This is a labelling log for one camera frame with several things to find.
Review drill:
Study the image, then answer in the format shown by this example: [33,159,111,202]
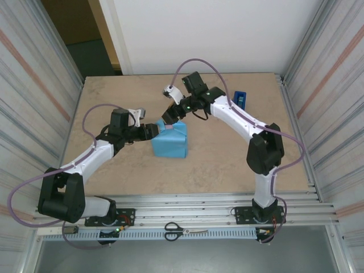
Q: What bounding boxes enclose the aluminium rail frame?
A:
[34,192,342,228]

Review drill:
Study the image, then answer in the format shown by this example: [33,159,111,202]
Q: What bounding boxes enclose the small black electronics module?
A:
[97,226,126,246]
[255,226,276,245]

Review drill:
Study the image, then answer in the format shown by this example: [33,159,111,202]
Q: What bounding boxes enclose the blue tape dispenser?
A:
[233,90,247,111]

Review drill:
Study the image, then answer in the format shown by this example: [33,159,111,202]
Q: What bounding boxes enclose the tan wooden door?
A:
[87,0,123,76]

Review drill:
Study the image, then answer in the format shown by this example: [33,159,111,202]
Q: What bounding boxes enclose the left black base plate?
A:
[84,208,136,228]

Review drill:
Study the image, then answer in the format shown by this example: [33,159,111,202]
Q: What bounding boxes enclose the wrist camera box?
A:
[161,85,183,106]
[127,107,148,128]

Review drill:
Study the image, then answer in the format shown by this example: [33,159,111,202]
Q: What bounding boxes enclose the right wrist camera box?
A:
[161,85,183,106]

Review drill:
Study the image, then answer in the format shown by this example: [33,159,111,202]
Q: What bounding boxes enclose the black handled scissors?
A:
[164,222,209,242]

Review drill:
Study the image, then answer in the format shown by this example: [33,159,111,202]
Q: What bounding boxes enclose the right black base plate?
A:
[234,206,286,226]

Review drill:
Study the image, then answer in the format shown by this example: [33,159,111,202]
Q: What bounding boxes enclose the blue wrapping paper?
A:
[150,119,188,159]

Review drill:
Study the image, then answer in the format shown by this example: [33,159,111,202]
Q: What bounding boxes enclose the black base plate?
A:
[234,206,286,226]
[84,208,136,228]

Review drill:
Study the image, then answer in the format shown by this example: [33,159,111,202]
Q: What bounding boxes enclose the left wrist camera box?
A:
[127,107,148,128]

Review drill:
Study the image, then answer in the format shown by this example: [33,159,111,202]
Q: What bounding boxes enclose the grey slotted cable duct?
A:
[61,228,258,241]

